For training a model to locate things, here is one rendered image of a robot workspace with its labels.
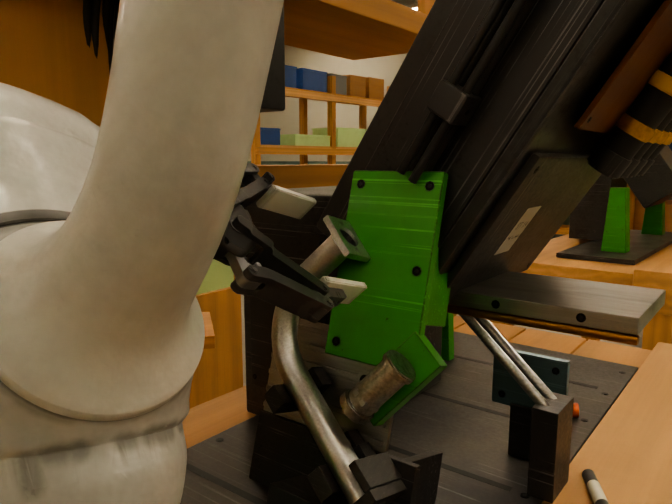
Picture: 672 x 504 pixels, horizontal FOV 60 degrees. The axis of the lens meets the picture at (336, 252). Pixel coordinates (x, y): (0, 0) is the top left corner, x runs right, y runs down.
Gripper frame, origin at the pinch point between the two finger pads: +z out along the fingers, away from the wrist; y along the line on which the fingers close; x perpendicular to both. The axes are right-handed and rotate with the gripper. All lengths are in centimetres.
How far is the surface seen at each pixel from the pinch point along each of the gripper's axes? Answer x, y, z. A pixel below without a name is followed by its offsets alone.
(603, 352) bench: -1, -14, 87
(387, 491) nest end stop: 8.2, -23.7, 2.5
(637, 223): -20, 87, 425
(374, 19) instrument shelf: -16.3, 37.4, 22.6
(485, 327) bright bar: -3.3, -11.8, 21.4
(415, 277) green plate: -5.4, -7.8, 4.4
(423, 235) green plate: -8.6, -4.8, 4.4
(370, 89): 100, 433, 515
